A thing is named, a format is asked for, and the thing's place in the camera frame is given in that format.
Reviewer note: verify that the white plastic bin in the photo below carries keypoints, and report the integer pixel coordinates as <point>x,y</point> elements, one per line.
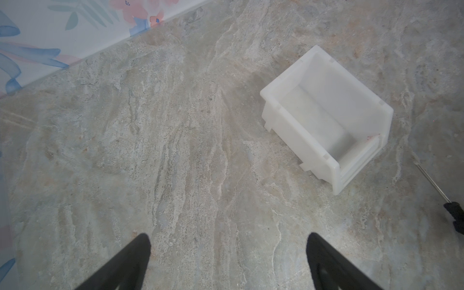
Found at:
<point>327,117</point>

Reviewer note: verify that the black handled screwdriver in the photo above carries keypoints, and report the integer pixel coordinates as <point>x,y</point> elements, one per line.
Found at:
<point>452,207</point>

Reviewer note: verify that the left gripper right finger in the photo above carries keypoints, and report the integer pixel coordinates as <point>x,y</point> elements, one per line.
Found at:
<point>330,270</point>

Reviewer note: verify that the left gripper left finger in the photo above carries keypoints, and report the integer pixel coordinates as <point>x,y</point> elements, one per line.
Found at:
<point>125,271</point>

